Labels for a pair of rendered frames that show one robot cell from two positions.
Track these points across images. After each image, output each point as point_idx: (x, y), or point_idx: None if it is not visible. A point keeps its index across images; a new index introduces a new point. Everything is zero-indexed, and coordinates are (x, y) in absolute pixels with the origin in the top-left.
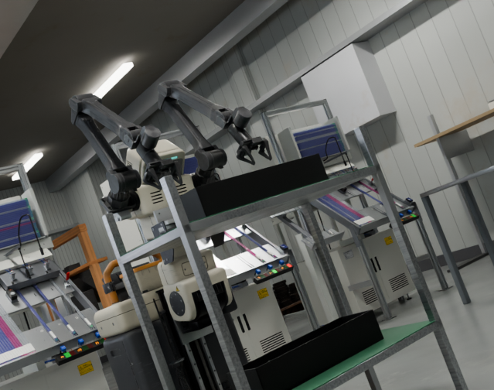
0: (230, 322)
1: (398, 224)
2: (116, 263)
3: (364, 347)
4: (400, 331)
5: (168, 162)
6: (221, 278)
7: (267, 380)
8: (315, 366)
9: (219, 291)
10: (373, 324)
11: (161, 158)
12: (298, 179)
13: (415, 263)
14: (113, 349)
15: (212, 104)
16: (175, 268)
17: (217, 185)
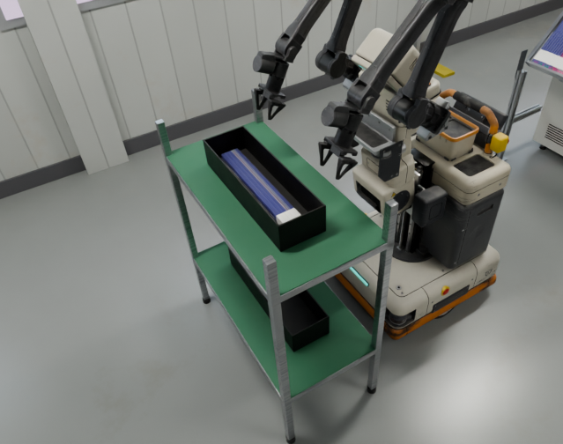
0: (454, 229)
1: (273, 341)
2: (450, 94)
3: None
4: (297, 367)
5: (266, 96)
6: (379, 198)
7: (232, 259)
8: (252, 291)
9: (375, 203)
10: (289, 338)
11: (364, 68)
12: (257, 217)
13: (277, 368)
14: None
15: (374, 66)
16: (362, 155)
17: (212, 153)
